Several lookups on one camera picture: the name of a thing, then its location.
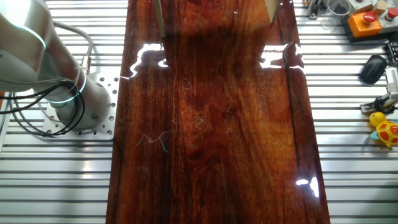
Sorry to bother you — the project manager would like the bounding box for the glossy reddish wooden board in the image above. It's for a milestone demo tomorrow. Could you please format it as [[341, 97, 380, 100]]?
[[105, 0, 331, 224]]

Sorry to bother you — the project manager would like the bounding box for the small metal clamp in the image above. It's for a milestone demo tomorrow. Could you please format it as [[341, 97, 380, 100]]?
[[307, 0, 322, 20]]

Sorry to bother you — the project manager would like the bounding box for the clear plastic cup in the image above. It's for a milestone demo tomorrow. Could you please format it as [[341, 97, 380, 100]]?
[[320, 0, 353, 31]]

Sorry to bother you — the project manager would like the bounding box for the black computer mouse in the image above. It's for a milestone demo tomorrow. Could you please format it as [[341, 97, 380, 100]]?
[[359, 54, 389, 85]]

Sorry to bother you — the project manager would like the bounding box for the orange emergency stop box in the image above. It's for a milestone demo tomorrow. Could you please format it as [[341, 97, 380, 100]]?
[[347, 11, 383, 39]]

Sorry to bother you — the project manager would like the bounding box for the yellow orange turtle toy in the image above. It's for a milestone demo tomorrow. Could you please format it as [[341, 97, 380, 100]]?
[[369, 111, 398, 148]]

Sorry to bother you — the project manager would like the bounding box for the black keyboard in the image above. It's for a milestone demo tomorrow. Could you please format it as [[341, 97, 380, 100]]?
[[386, 40, 398, 63]]

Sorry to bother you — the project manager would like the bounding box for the grey emergency stop box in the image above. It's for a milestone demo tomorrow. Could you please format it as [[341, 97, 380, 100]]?
[[377, 6, 398, 34]]

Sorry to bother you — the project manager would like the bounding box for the tiny wooden cube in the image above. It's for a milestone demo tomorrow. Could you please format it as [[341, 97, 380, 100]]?
[[372, 0, 388, 16]]

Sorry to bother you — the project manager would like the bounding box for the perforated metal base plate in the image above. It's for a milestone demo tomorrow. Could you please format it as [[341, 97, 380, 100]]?
[[42, 73, 119, 141]]

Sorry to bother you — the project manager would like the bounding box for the black cable bundle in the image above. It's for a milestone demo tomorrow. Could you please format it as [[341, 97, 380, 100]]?
[[0, 79, 86, 138]]

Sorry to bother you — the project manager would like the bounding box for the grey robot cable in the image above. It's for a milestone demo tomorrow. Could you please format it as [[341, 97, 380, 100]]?
[[52, 20, 95, 76]]

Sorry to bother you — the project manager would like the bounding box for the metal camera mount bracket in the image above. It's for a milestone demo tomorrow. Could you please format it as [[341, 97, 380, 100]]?
[[360, 92, 398, 115]]

